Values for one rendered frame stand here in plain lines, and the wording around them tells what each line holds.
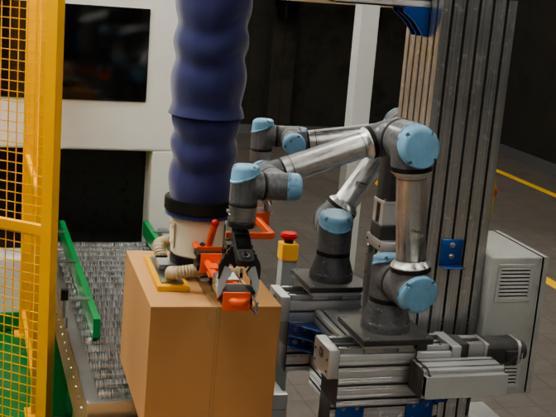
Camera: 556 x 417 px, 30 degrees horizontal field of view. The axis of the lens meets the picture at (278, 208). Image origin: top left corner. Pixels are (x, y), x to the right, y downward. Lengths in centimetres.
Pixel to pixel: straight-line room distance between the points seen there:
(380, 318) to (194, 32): 101
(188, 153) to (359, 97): 343
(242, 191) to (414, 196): 49
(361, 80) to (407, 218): 369
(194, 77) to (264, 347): 84
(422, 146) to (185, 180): 79
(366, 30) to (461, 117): 332
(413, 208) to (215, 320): 69
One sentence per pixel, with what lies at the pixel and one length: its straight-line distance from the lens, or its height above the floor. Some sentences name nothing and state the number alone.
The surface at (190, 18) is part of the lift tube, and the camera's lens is 316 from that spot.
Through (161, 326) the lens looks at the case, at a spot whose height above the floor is 101.
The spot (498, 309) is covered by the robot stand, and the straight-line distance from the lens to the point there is 341.
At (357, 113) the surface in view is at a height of 122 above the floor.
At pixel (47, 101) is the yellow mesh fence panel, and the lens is 405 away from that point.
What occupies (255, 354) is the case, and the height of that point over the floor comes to 92.
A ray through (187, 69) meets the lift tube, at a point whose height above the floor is 175.
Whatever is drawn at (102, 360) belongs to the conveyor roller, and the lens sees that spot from 414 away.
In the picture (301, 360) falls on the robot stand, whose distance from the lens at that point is 360.
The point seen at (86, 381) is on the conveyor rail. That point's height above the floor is 60.
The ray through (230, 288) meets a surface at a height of 122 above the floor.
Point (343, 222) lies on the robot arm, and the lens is 350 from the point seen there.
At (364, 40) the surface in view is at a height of 167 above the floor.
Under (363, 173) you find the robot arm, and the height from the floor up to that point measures 139.
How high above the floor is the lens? 206
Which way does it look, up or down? 13 degrees down
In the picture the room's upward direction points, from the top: 5 degrees clockwise
